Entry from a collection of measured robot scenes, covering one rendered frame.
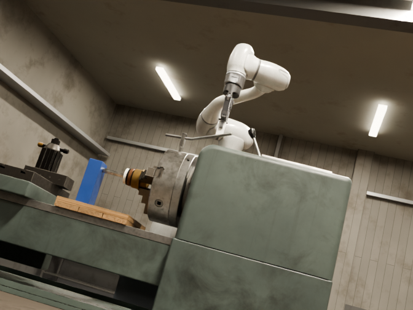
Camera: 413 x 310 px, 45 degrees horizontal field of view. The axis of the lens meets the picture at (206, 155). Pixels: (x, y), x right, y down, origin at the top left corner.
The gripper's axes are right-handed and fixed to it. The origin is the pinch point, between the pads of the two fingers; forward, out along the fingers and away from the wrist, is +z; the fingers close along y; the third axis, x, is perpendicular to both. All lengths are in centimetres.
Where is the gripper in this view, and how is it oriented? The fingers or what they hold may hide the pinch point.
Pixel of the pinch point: (220, 128)
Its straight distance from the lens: 213.9
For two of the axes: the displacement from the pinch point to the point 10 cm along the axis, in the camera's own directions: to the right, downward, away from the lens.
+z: -2.7, 9.2, -3.0
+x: 9.6, 2.4, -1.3
